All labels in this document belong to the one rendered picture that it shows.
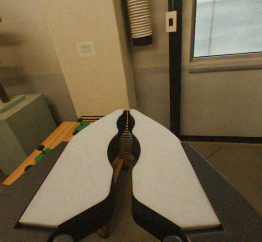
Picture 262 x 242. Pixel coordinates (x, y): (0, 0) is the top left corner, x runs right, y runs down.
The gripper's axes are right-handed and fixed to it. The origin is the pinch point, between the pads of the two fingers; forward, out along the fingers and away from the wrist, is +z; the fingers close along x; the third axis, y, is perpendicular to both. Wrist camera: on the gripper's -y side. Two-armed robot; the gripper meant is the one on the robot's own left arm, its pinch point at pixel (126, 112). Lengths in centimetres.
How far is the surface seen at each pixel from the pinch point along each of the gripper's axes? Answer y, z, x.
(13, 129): 77, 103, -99
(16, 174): 80, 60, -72
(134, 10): -8, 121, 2
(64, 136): 78, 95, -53
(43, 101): 72, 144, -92
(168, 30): 4, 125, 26
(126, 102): 57, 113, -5
